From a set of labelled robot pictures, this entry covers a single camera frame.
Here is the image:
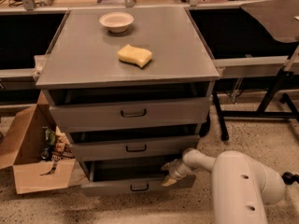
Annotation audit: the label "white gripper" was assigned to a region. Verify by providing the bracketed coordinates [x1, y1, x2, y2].
[161, 159, 192, 187]

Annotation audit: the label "grey bottom drawer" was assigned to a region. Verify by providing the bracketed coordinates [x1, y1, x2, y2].
[81, 155, 195, 196]

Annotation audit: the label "grey drawer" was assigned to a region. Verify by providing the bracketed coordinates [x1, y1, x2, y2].
[50, 97, 210, 133]
[81, 155, 195, 196]
[71, 135, 199, 161]

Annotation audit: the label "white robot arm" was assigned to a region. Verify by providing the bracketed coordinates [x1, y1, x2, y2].
[162, 148, 285, 224]

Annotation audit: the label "grey middle drawer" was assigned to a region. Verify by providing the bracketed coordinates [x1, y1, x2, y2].
[71, 135, 199, 161]

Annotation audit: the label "grey top drawer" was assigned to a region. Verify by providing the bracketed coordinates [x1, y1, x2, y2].
[50, 97, 210, 133]

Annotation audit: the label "grey drawer cabinet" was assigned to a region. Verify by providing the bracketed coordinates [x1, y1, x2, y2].
[35, 6, 221, 184]

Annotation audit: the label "open cardboard box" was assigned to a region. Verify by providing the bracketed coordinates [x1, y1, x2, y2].
[0, 92, 75, 194]

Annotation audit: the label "snack packets in box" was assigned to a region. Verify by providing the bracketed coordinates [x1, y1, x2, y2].
[40, 126, 74, 175]

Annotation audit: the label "black caster wheel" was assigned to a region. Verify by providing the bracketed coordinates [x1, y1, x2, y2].
[282, 172, 299, 185]

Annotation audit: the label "yellow sponge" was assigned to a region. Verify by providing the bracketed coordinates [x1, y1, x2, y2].
[117, 44, 152, 68]

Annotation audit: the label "black table stand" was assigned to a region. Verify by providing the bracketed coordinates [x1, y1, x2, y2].
[212, 69, 299, 141]

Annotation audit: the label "white bowl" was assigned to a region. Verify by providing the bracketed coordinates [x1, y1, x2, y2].
[99, 12, 134, 34]

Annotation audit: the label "grey side table top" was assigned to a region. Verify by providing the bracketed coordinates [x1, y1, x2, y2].
[240, 0, 299, 43]

